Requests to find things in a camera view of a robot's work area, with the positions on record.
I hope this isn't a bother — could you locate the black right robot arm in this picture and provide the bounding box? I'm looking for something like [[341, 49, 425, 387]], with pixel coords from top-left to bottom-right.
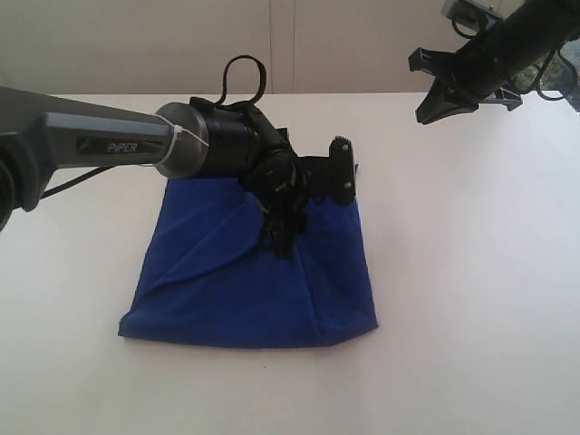
[[409, 1, 579, 125]]

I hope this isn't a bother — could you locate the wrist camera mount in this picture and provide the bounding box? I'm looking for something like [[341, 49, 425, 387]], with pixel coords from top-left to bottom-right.
[[298, 136, 356, 207], [441, 0, 502, 25]]

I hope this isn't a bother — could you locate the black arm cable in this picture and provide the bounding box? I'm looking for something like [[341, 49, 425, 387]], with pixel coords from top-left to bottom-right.
[[43, 54, 268, 198], [450, 13, 580, 103]]

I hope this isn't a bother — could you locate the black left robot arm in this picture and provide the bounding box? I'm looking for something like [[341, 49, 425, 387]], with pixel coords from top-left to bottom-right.
[[1, 87, 308, 257]]

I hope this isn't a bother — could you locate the blue towel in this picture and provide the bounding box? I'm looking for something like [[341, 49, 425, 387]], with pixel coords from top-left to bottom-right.
[[118, 179, 379, 349]]

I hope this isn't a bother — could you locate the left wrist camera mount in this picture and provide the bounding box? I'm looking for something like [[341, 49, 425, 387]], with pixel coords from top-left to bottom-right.
[[298, 136, 356, 207]]

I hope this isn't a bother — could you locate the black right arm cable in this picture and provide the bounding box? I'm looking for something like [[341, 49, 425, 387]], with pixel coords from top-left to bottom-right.
[[450, 13, 580, 103]]

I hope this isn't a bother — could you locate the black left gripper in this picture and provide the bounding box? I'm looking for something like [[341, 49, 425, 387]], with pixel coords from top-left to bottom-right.
[[239, 117, 310, 259]]

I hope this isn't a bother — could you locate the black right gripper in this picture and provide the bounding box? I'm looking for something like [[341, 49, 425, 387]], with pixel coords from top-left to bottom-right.
[[408, 13, 557, 125]]

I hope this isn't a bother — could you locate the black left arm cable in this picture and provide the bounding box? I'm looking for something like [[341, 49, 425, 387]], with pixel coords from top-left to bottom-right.
[[43, 54, 268, 198]]

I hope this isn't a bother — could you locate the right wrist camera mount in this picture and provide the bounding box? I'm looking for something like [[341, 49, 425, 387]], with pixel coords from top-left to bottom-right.
[[441, 0, 502, 25]]

